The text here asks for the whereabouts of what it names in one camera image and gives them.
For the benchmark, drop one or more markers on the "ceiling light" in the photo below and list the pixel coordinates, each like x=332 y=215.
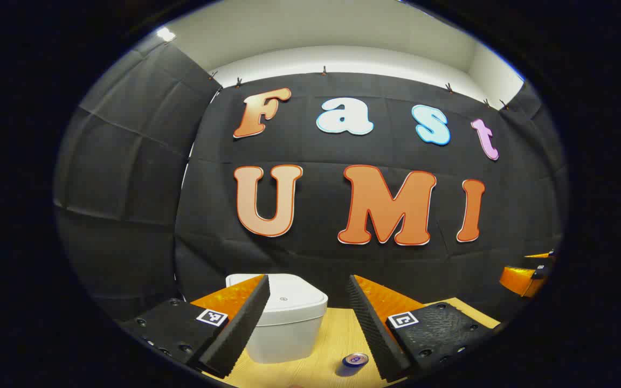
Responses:
x=166 y=34

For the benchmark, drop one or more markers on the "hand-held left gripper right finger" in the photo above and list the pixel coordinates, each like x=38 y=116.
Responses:
x=375 y=334

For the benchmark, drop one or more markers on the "white desktop garbage bin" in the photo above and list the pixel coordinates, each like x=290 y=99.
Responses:
x=294 y=323

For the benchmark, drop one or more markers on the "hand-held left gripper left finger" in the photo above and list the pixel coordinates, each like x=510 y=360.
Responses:
x=240 y=328

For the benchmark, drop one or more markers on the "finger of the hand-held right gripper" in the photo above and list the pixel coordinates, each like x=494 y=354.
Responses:
x=515 y=280

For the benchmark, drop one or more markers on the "wooden desktop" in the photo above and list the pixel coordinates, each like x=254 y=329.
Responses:
x=337 y=334

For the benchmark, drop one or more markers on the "blue pop can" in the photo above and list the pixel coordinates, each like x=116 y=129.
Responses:
x=352 y=364

